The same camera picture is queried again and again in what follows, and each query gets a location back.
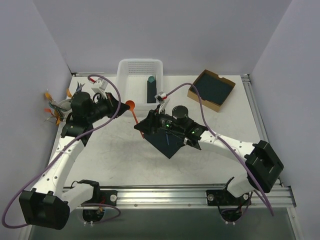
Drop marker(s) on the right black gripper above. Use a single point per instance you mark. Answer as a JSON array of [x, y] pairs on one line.
[[152, 120]]

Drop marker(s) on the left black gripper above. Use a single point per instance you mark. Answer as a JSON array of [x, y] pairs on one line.
[[111, 105]]

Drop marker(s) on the orange plastic spoon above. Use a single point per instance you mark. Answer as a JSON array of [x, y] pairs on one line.
[[132, 105]]

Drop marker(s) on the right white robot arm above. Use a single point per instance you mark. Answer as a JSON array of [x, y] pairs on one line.
[[261, 163]]

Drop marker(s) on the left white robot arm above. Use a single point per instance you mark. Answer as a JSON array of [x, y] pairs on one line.
[[46, 204]]

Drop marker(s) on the dark rolled napkin bundle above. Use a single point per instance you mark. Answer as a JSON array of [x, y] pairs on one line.
[[151, 92]]

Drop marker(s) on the brown cardboard napkin box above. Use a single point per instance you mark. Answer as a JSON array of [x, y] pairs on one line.
[[213, 89]]

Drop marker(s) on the purple fork in cup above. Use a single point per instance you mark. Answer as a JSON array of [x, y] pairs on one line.
[[79, 87]]

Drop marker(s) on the white utensil holder cup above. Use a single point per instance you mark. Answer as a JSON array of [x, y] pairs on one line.
[[64, 108]]

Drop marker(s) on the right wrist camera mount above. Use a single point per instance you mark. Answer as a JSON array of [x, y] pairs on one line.
[[163, 100]]

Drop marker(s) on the aluminium frame rail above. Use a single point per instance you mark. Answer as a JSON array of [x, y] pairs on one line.
[[155, 196]]

